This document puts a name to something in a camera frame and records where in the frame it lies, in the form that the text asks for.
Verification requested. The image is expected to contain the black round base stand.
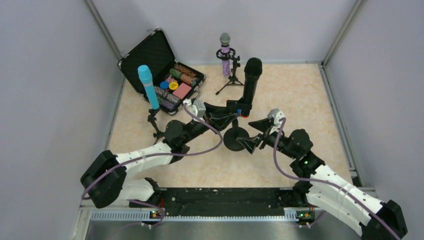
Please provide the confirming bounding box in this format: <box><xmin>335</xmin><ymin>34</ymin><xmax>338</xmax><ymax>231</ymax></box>
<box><xmin>223</xmin><ymin>98</ymin><xmax>252</xmax><ymax>152</ymax></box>

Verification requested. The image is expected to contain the black orange-tipped microphone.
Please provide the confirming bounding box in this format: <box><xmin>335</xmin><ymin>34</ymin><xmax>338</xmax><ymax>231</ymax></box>
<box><xmin>238</xmin><ymin>57</ymin><xmax>263</xmax><ymax>118</ymax></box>

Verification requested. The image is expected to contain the black tripod mic stand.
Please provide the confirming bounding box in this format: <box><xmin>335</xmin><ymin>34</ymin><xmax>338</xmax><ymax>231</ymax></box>
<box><xmin>147</xmin><ymin>108</ymin><xmax>165</xmax><ymax>144</ymax></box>

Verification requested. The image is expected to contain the purple glitter microphone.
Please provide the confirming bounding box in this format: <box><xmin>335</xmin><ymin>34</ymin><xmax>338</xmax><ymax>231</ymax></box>
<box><xmin>219</xmin><ymin>32</ymin><xmax>231</xmax><ymax>77</ymax></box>

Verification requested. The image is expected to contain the teal blue microphone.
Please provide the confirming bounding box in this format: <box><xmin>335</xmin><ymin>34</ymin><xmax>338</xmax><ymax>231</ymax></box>
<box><xmin>137</xmin><ymin>65</ymin><xmax>160</xmax><ymax>110</ymax></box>

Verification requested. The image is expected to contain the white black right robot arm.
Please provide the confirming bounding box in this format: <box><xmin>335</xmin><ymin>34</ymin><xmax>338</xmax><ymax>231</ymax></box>
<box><xmin>232</xmin><ymin>112</ymin><xmax>408</xmax><ymax>240</ymax></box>

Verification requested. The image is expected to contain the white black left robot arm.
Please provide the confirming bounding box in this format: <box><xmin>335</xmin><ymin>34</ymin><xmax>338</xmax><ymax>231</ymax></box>
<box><xmin>80</xmin><ymin>99</ymin><xmax>242</xmax><ymax>209</ymax></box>

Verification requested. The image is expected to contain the red card deck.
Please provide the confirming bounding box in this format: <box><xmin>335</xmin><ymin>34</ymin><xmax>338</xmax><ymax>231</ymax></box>
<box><xmin>172</xmin><ymin>83</ymin><xmax>192</xmax><ymax>100</ymax></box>

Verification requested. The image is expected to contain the purple chip stack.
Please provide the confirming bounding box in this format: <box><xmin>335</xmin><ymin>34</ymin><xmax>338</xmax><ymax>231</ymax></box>
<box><xmin>158</xmin><ymin>98</ymin><xmax>176</xmax><ymax>113</ymax></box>

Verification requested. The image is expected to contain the yellow big blind button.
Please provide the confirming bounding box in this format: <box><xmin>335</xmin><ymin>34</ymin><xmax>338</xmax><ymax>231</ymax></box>
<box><xmin>168</xmin><ymin>81</ymin><xmax>179</xmax><ymax>91</ymax></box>

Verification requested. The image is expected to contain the black poker chip case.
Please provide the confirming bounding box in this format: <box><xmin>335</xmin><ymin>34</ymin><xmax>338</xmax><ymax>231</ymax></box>
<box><xmin>117</xmin><ymin>28</ymin><xmax>206</xmax><ymax>101</ymax></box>

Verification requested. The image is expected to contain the red tan chip stack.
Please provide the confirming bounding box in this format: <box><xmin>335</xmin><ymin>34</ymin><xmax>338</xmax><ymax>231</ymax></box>
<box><xmin>169</xmin><ymin>63</ymin><xmax>201</xmax><ymax>87</ymax></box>

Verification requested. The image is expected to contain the blue dealer button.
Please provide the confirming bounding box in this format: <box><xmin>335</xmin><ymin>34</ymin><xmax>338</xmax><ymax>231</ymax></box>
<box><xmin>159</xmin><ymin>81</ymin><xmax>170</xmax><ymax>90</ymax></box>

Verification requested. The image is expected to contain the blue tan chip stack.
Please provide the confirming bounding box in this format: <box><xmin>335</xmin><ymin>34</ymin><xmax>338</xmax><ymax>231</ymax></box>
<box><xmin>154</xmin><ymin>86</ymin><xmax>182</xmax><ymax>105</ymax></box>

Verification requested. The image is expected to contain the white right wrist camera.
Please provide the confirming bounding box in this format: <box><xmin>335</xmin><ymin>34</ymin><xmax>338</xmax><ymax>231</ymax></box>
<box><xmin>267</xmin><ymin>108</ymin><xmax>287</xmax><ymax>128</ymax></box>

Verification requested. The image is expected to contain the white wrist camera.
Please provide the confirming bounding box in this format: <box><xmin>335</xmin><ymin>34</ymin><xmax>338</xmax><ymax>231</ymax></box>
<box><xmin>182</xmin><ymin>99</ymin><xmax>206</xmax><ymax>122</ymax></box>
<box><xmin>267</xmin><ymin>108</ymin><xmax>287</xmax><ymax>128</ymax></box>

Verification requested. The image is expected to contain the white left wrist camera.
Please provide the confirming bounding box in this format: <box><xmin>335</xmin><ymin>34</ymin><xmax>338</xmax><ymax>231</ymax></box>
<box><xmin>182</xmin><ymin>99</ymin><xmax>206</xmax><ymax>122</ymax></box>

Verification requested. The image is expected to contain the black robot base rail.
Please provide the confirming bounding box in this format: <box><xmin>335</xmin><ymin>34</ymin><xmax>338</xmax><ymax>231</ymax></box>
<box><xmin>147</xmin><ymin>187</ymin><xmax>318</xmax><ymax>218</ymax></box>

